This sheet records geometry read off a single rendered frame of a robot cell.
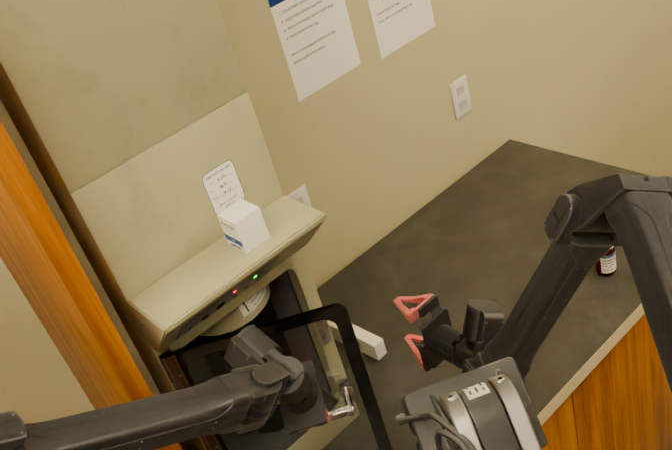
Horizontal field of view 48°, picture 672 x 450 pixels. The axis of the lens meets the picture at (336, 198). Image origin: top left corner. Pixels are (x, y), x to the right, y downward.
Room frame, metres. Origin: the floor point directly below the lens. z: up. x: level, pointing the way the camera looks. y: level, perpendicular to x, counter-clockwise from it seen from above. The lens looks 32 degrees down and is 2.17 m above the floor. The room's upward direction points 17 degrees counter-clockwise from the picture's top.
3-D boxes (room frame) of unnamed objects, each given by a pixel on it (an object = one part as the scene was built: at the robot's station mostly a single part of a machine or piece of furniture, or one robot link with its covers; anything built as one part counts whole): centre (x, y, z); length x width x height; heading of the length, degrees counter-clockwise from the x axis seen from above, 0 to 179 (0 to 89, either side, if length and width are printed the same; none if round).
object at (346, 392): (0.92, 0.12, 1.20); 0.10 x 0.05 x 0.03; 89
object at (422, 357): (1.05, -0.08, 1.17); 0.09 x 0.07 x 0.07; 33
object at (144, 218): (1.15, 0.29, 1.33); 0.32 x 0.25 x 0.77; 123
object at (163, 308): (1.00, 0.19, 1.46); 0.32 x 0.12 x 0.10; 123
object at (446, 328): (0.99, -0.12, 1.20); 0.07 x 0.07 x 0.10; 33
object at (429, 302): (1.05, -0.08, 1.24); 0.09 x 0.07 x 0.07; 33
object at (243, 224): (1.02, 0.15, 1.54); 0.05 x 0.05 x 0.06; 34
